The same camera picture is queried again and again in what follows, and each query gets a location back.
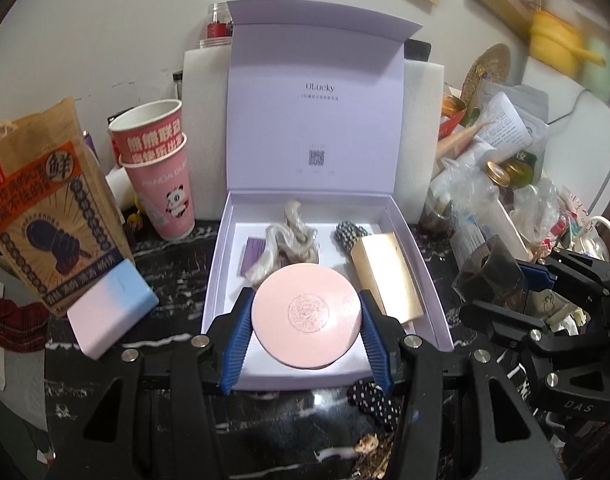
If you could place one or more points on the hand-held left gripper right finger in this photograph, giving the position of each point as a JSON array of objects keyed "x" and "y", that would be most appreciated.
[{"x": 377, "y": 340}]

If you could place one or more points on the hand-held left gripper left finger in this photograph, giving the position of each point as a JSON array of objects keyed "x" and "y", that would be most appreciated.
[{"x": 235, "y": 345}]

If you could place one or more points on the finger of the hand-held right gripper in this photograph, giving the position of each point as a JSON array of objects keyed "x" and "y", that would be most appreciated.
[
  {"x": 537, "y": 276},
  {"x": 490, "y": 317}
]

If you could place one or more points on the gold box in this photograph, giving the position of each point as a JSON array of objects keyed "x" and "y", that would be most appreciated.
[{"x": 385, "y": 270}]

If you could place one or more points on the pink round compact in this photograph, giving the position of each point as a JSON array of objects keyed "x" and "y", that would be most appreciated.
[{"x": 305, "y": 310}]

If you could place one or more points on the small purple card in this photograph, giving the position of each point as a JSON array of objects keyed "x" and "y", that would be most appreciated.
[{"x": 257, "y": 255}]

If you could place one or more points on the black white checkered scrunchie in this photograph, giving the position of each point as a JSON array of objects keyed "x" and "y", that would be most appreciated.
[{"x": 347, "y": 235}]

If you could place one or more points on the beige scrunchie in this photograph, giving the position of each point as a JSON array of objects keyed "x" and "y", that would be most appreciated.
[{"x": 295, "y": 240}]

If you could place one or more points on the lilac gift box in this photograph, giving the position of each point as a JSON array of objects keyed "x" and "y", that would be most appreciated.
[{"x": 315, "y": 60}]

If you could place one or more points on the white mug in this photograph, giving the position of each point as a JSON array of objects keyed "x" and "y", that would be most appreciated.
[{"x": 587, "y": 247}]

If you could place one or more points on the black polka dot scrunchie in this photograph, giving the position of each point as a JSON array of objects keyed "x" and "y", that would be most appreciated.
[{"x": 372, "y": 400}]

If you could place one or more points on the clear plastic bag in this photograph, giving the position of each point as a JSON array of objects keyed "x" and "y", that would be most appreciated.
[{"x": 535, "y": 210}]

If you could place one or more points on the white blue packet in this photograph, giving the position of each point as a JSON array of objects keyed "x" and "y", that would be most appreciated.
[{"x": 470, "y": 240}]

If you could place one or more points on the green jar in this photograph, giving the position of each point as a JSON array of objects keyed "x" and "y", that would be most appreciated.
[{"x": 520, "y": 172}]

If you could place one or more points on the brown speckled hair accessory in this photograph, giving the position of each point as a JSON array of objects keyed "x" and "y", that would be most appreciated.
[{"x": 370, "y": 445}]

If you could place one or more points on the gold lid glass jar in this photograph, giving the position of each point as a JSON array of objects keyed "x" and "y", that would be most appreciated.
[{"x": 497, "y": 174}]

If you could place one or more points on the glass jar brown contents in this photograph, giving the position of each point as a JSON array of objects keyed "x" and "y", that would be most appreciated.
[{"x": 435, "y": 215}]

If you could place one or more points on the pink blue power bank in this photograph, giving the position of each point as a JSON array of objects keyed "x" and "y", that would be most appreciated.
[{"x": 110, "y": 305}]

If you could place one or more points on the printed paper leaflet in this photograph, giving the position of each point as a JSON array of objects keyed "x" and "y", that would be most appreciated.
[{"x": 505, "y": 120}]

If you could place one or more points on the pink panda paper cup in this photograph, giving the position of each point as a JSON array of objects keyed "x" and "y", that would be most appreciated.
[{"x": 165, "y": 195}]

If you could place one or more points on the red packet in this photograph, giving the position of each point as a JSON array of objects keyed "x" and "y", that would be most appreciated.
[{"x": 447, "y": 127}]

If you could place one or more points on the white foam block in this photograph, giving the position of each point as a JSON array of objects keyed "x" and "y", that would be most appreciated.
[{"x": 425, "y": 110}]

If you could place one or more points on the round woven straw mat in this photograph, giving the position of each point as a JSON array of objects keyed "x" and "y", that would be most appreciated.
[{"x": 490, "y": 65}]

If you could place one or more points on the red paper cup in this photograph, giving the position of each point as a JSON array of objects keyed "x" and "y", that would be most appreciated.
[{"x": 150, "y": 142}]

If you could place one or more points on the red plaid cloth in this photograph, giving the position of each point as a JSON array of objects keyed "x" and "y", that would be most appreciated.
[{"x": 10, "y": 320}]

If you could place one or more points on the printed brown paper bag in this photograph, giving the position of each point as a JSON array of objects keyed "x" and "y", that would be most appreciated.
[{"x": 45, "y": 200}]

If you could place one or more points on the yellow pot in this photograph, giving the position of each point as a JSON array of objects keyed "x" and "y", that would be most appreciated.
[{"x": 555, "y": 35}]

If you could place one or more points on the black container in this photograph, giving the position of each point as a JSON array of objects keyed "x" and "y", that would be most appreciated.
[{"x": 419, "y": 50}]

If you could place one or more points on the small bottle black cap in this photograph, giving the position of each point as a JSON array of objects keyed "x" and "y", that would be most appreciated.
[{"x": 178, "y": 85}]

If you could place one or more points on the clear jar red contents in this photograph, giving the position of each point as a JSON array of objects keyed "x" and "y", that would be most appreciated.
[{"x": 219, "y": 27}]

